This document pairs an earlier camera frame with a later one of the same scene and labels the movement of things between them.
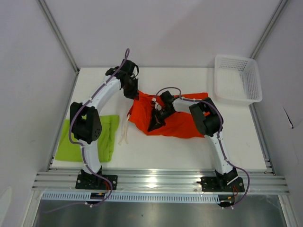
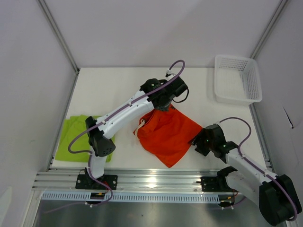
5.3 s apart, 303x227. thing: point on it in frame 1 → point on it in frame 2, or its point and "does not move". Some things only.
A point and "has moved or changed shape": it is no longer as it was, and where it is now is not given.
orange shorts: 182,124 has moved or changed shape
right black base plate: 216,184 does not move
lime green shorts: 68,150 does not move
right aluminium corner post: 268,28 does not move
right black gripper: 155,122 → 202,135
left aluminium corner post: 58,35 does not move
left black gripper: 133,94 → 163,109
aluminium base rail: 160,182 does not move
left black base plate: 95,182 does not move
